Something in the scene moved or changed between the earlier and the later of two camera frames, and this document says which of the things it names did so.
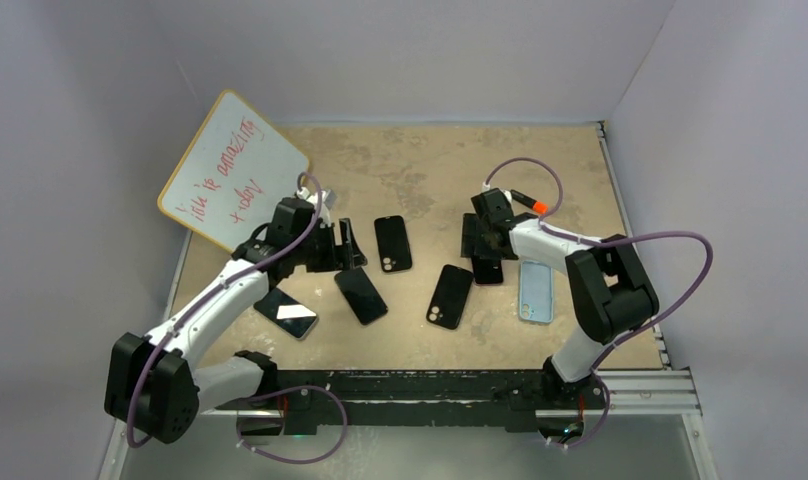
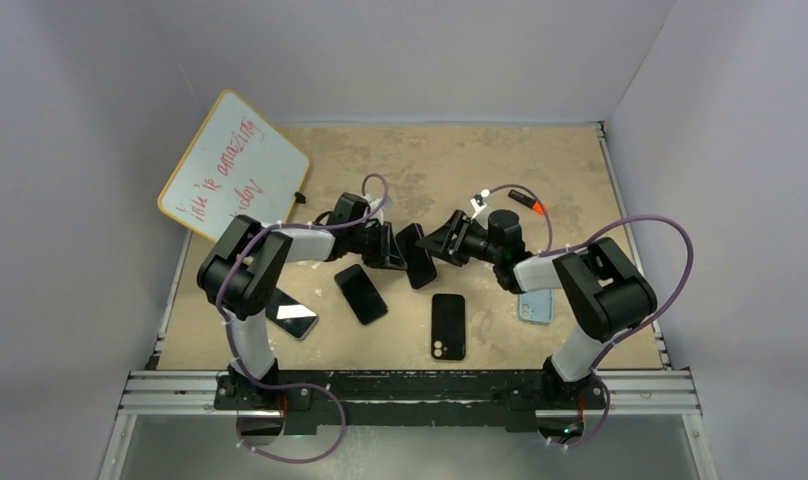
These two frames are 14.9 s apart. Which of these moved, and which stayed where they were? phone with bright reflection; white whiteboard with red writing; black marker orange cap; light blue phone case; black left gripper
Moved: black left gripper
Stayed: black marker orange cap; phone with bright reflection; white whiteboard with red writing; light blue phone case
